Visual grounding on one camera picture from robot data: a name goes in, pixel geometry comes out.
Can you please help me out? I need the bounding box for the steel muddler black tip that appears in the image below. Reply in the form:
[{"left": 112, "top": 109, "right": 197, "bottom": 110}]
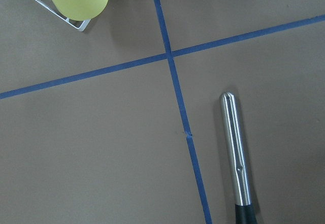
[{"left": 220, "top": 91, "right": 257, "bottom": 223}]

